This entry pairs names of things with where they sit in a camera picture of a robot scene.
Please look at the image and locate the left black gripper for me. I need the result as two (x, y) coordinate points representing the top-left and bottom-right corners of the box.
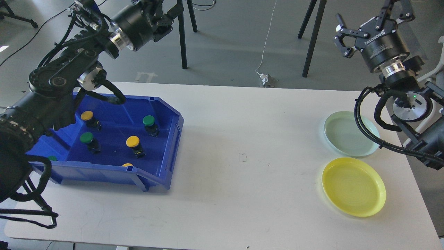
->
(110, 0), (173, 51)

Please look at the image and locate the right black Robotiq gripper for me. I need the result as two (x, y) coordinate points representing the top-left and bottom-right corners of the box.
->
(333, 0), (415, 74)

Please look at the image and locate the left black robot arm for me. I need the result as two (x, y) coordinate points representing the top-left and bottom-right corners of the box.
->
(1, 0), (184, 229)

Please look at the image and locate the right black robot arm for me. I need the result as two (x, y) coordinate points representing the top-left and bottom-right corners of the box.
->
(334, 0), (444, 170)

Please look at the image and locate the pale green plate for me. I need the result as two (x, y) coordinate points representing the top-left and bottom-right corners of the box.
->
(323, 111), (378, 158)

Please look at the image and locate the yellow plate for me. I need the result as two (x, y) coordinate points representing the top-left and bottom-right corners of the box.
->
(321, 158), (387, 217)

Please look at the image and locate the black tripod leg left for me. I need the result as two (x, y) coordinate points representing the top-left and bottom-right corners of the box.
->
(179, 0), (198, 70)

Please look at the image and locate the black tripod leg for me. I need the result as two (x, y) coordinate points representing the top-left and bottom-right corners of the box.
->
(298, 0), (327, 78)
(179, 0), (198, 70)

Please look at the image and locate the black tripod leg right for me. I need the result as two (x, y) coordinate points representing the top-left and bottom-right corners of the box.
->
(298, 0), (327, 78)

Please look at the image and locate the blue plastic bin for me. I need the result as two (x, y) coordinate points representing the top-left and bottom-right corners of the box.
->
(28, 95), (184, 191)

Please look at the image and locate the black stand base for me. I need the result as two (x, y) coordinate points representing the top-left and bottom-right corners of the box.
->
(0, 0), (39, 28)

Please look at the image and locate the black floor cable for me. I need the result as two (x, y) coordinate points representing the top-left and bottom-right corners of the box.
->
(0, 0), (108, 66)

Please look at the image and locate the white power adapter with cable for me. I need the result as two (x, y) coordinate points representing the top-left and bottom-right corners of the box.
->
(255, 0), (277, 88)

